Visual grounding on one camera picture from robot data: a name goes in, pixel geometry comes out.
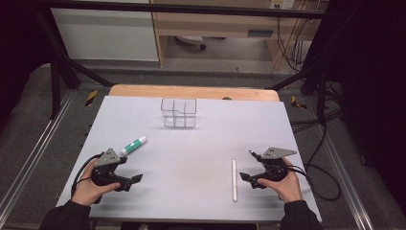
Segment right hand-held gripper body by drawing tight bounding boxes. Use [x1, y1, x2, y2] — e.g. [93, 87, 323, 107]
[254, 147, 299, 190]

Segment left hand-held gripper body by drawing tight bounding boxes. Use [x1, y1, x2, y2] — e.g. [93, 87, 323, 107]
[91, 148, 128, 192]

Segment white pen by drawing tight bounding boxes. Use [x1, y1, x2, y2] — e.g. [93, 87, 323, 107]
[231, 158, 238, 203]

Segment clear plastic organizer box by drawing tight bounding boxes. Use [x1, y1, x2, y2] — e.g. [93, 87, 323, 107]
[160, 97, 198, 129]

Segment person's right hand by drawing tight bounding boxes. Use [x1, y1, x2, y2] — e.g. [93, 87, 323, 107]
[257, 157, 304, 204]

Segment person's left hand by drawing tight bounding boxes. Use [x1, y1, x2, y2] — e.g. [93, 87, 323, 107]
[70, 157, 123, 207]

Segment green and white glue stick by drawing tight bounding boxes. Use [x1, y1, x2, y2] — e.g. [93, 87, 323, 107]
[120, 134, 148, 157]

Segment white table mat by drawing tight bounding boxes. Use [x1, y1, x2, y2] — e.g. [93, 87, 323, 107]
[56, 95, 323, 223]

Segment wooden table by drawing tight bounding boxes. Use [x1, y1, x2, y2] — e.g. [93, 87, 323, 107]
[108, 83, 281, 103]

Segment white cabinet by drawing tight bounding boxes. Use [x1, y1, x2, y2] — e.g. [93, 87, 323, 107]
[50, 7, 160, 62]

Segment office chair base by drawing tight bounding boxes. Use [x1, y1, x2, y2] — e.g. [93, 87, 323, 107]
[174, 34, 208, 51]

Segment wooden desk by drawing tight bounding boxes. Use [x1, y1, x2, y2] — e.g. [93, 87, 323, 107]
[148, 0, 330, 67]

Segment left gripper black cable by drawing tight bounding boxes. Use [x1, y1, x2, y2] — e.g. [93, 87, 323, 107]
[70, 151, 105, 196]

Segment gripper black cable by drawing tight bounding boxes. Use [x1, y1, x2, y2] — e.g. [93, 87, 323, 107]
[286, 121, 342, 202]
[70, 151, 105, 196]

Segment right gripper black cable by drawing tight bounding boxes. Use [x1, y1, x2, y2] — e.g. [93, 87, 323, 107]
[286, 121, 342, 202]

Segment black floor cables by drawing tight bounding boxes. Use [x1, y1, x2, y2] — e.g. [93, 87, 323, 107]
[289, 80, 345, 133]

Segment aluminium floor rail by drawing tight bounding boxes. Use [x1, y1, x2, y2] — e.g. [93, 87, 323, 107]
[0, 90, 77, 219]
[318, 127, 375, 230]

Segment hanging cable bundle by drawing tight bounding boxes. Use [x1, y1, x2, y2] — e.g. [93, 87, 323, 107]
[275, 16, 313, 74]

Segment white wall power outlet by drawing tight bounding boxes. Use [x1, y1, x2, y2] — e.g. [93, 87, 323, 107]
[269, 0, 296, 11]

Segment black metal frame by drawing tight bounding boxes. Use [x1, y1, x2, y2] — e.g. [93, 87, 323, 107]
[32, 0, 350, 120]

